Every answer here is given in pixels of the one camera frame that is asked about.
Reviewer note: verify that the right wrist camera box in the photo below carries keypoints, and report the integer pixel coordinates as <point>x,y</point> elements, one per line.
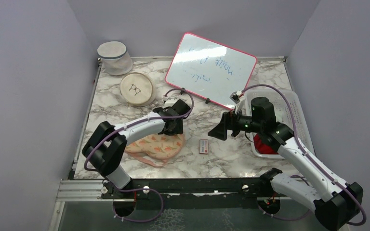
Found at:
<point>236,96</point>

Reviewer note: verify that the aluminium table edge rail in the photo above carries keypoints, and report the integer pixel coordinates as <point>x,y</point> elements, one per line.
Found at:
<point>86,116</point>

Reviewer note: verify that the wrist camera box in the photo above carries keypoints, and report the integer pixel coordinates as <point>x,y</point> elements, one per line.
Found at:
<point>170,102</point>
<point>236,96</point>

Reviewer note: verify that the white cylindrical mesh laundry bag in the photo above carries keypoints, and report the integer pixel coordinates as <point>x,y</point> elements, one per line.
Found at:
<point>115,58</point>

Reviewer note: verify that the red garment in basket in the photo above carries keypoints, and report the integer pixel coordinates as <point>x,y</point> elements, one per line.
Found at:
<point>261,147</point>

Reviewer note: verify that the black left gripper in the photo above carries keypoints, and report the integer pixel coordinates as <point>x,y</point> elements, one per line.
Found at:
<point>177,130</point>

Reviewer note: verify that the pink-framed whiteboard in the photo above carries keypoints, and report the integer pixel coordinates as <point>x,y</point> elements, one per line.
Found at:
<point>210,70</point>

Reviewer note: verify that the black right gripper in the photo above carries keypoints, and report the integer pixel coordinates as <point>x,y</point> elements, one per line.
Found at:
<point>220,131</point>

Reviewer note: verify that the white plastic basket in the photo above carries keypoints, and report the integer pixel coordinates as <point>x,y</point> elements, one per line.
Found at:
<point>287,105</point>

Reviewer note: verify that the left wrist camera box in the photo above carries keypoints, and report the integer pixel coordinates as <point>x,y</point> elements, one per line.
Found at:
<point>170,102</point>

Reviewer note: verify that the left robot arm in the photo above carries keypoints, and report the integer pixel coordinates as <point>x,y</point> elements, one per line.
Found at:
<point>105,147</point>

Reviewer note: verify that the floral mesh laundry bag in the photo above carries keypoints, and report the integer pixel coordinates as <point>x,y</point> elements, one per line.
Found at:
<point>156,150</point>

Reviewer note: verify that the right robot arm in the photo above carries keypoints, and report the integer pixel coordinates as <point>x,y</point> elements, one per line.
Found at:
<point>332,199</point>

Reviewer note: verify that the black front mounting bar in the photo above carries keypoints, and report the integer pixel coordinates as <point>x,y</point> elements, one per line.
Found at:
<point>154,194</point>

